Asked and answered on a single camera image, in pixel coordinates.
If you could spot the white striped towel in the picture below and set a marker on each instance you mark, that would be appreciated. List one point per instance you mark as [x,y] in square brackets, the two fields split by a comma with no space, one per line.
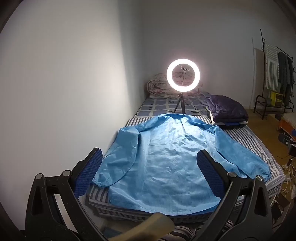
[271,67]

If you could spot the striped bed blanket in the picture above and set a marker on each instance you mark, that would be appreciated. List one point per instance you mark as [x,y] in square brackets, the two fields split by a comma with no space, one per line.
[249,141]

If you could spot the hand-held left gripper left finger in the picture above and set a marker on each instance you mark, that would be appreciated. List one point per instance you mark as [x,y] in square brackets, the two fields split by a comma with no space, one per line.
[90,171]

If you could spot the white power strip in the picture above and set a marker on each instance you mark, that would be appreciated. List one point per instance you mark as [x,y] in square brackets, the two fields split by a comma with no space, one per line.
[286,165]

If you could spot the beige object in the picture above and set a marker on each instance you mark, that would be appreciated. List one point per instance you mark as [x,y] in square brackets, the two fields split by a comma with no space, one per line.
[148,226]

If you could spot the checked bed sheet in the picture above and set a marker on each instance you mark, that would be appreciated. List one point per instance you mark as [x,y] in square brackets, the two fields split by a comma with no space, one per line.
[157,104]

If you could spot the light blue jacket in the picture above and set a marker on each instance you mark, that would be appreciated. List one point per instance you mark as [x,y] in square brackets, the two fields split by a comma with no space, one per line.
[166,162]

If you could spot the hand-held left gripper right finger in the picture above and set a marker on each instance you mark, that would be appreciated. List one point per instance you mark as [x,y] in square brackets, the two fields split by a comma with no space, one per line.
[210,175]

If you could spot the black metal clothes rack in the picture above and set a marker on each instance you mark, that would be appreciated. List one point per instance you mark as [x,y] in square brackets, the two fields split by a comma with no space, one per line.
[256,102]

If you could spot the person's striped clothing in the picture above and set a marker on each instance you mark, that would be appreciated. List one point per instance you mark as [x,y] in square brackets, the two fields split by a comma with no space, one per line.
[182,234]

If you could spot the rolled floral quilt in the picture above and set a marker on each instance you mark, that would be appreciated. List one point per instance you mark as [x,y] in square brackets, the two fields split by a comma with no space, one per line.
[157,87]

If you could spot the black tripod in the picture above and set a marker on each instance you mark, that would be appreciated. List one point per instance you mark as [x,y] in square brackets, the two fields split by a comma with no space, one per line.
[181,98]

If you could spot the phone clamp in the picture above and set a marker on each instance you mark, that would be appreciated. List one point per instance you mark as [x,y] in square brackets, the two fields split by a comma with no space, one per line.
[185,68]

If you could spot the yellow box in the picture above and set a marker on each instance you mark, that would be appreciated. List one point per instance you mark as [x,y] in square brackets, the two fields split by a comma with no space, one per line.
[275,98]

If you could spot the blue folded garment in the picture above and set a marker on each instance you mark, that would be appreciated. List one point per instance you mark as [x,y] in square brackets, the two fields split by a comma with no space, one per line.
[231,124]

